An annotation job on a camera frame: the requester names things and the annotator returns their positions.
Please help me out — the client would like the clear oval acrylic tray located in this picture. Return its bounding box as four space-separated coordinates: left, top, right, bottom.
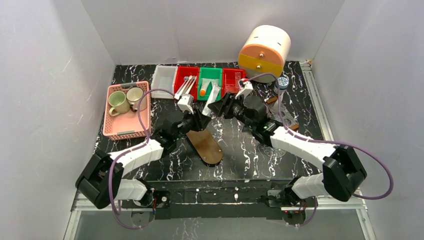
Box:
258 144 287 158

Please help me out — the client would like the green ceramic mug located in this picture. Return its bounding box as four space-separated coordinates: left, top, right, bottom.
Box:
108 91 130 117

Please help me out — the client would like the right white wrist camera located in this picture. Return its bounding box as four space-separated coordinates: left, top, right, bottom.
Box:
235 78 253 99

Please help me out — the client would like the round drawer cabinet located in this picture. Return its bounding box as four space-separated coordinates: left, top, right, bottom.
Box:
237 25 291 79

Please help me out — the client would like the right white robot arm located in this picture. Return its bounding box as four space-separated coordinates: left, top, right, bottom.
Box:
207 93 368 206

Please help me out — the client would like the green toothpaste bin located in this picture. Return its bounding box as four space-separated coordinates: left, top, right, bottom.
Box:
197 67 223 101

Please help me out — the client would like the white plastic bin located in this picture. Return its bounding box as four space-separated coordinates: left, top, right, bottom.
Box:
150 65 178 99

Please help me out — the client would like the black front base bar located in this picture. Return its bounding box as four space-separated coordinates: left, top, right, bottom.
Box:
71 178 319 221

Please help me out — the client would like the clear acrylic holder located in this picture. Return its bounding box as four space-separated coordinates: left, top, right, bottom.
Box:
226 72 242 94

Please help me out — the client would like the cream ceramic mug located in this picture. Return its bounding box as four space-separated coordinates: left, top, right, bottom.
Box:
126 87 148 113

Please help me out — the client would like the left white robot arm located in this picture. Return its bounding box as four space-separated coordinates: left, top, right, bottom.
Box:
75 110 211 209

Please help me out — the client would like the aluminium side rail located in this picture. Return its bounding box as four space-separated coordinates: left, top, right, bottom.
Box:
300 61 376 240

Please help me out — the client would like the white toothbrush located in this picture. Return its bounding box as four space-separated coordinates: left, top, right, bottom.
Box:
174 75 192 100
181 75 197 96

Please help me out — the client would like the brown oval wooden tray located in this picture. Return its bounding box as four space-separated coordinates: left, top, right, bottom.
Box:
186 129 224 167

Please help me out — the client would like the red holder bin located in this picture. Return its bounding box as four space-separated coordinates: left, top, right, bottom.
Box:
221 68 246 97

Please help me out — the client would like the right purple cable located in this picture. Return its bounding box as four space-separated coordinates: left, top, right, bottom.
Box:
246 72 395 228

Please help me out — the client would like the orange cap toothpaste tube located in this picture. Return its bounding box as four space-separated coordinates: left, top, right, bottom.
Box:
199 79 210 97

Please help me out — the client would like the red toothbrush bin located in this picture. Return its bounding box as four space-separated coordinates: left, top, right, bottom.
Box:
173 66 201 100

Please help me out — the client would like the blue white small jar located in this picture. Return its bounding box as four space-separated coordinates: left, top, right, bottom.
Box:
274 76 290 94

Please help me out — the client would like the clear wooden-ended toothbrush holder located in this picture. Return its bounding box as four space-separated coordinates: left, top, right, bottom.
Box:
266 96 300 132

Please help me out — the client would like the pink plastic basket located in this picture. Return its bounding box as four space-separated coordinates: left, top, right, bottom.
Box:
102 81 151 141

